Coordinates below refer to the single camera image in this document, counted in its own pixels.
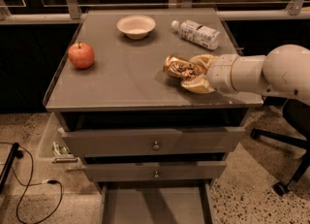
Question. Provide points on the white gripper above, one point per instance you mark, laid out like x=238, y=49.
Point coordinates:
x=220, y=72

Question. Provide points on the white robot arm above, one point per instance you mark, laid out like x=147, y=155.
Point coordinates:
x=284, y=72

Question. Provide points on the grey top drawer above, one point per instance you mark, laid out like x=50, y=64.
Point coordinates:
x=136, y=142

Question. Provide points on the grey drawer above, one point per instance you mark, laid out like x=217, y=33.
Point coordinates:
x=155, y=171
x=165, y=202
x=136, y=142

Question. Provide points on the grey drawer cabinet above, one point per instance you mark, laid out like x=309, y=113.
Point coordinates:
x=127, y=89

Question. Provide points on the grey middle drawer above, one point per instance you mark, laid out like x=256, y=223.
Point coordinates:
x=155, y=171

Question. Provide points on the grey bottom drawer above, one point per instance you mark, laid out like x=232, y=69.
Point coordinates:
x=165, y=202

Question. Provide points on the clear plastic water bottle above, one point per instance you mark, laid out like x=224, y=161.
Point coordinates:
x=197, y=33

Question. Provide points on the white paper bowl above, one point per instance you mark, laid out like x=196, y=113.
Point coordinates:
x=136, y=27

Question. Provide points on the black office chair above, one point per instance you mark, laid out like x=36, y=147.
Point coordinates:
x=297, y=114

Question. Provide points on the red apple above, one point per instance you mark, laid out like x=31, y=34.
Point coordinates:
x=81, y=55

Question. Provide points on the clear plastic storage bin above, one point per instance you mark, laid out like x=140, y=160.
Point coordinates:
x=53, y=150

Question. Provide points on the black floor stand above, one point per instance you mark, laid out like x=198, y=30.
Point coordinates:
x=14, y=153

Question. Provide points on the metal window rail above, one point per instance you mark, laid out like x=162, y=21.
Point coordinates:
x=155, y=14

